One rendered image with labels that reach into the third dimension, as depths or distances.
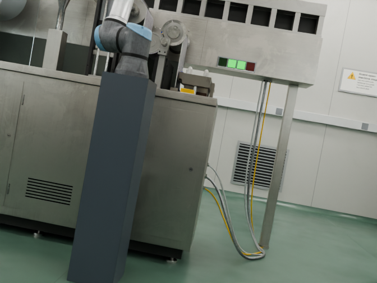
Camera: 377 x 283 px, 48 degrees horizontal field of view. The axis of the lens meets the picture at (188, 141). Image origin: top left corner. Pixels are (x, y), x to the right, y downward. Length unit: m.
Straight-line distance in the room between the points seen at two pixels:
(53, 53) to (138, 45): 0.98
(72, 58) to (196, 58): 0.83
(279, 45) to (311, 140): 2.52
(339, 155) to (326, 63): 1.09
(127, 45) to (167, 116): 0.49
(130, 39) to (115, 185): 0.62
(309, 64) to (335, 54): 2.50
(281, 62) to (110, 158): 1.44
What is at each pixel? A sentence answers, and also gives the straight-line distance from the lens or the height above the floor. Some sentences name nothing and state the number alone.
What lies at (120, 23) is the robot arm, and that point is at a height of 1.13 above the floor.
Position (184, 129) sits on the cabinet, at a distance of 2.17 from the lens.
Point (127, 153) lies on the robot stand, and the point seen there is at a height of 0.58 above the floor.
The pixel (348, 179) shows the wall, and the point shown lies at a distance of 5.33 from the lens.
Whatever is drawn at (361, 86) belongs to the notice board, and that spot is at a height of 1.56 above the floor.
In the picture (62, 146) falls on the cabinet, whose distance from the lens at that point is 2.31.
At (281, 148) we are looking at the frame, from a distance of 2.94.
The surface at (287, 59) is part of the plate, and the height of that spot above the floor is 1.27.
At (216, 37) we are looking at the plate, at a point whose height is 1.34.
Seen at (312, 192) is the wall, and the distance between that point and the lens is 5.25.
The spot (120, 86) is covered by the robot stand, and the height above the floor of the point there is 0.85.
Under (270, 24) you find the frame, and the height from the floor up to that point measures 1.47.
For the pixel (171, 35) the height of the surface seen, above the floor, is 1.23.
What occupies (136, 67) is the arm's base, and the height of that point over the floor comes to 0.94.
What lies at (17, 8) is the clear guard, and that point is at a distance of 2.86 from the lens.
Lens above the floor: 0.73
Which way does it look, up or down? 2 degrees down
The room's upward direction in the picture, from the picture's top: 10 degrees clockwise
